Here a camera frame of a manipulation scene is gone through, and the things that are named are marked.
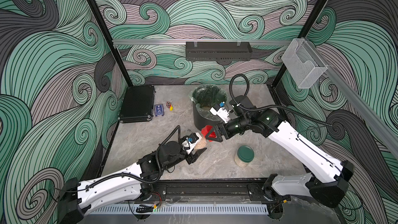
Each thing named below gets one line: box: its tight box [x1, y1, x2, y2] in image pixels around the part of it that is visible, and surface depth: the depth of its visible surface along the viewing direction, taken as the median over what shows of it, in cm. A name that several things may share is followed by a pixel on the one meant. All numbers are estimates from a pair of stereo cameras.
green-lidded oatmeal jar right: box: [234, 145, 255, 168], surface depth 77 cm
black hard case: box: [118, 84, 156, 124], surface depth 103 cm
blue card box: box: [154, 103, 165, 117], surface depth 106 cm
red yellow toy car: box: [165, 101, 174, 111], surface depth 109 cm
